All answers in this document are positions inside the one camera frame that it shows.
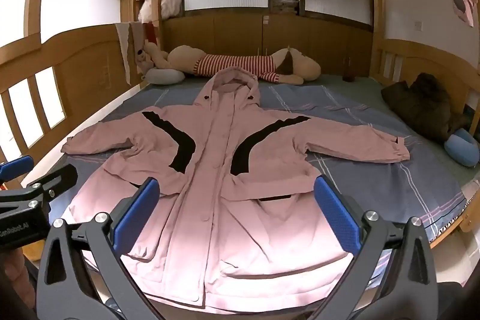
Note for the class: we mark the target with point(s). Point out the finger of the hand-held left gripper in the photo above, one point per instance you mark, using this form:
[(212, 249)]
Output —
[(56, 181), (17, 168)]

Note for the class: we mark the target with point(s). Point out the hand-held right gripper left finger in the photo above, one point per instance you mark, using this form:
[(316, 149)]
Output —
[(137, 211)]

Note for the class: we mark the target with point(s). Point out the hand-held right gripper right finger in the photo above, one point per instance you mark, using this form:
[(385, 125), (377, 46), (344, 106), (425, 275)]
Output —
[(337, 211)]

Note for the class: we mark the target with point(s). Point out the pink hooded jacket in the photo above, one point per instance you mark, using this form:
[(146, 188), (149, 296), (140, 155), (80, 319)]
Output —
[(225, 162)]

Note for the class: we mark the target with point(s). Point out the person's left hand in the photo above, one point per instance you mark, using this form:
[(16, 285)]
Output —
[(11, 271)]

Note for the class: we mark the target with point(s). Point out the blue-grey plaid bed sheet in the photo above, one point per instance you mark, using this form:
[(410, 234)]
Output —
[(356, 117)]

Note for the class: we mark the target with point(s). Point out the green mattress cover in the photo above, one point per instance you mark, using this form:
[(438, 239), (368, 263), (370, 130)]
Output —
[(375, 87)]

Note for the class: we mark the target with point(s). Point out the dark brown puffer jacket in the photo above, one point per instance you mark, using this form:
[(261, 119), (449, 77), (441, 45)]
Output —
[(423, 106)]

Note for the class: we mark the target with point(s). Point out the grey neck pillow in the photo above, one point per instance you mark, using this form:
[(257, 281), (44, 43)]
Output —
[(165, 76)]

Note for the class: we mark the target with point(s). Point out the blue neck pillow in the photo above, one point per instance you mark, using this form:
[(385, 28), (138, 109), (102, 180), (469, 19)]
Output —
[(463, 147)]

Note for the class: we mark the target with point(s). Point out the small white plush toy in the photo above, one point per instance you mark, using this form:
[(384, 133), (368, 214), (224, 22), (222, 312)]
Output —
[(142, 57)]

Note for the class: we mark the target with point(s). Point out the white hanging towel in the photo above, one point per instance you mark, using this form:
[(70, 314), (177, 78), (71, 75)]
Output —
[(125, 46)]

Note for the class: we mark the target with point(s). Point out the plush dog in striped shirt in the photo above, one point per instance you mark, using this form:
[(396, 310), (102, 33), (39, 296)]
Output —
[(232, 65)]

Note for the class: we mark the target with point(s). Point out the red hanging cloth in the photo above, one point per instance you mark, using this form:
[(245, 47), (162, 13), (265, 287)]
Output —
[(150, 33)]

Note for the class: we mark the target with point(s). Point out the white cloth bundle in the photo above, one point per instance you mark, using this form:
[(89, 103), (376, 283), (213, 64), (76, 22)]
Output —
[(148, 10)]

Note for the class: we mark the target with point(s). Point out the wooden bunk bed frame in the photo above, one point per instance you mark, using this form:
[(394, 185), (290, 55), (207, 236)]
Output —
[(86, 57)]

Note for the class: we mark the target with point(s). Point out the white wall socket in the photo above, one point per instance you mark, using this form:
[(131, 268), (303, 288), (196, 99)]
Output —
[(419, 26)]

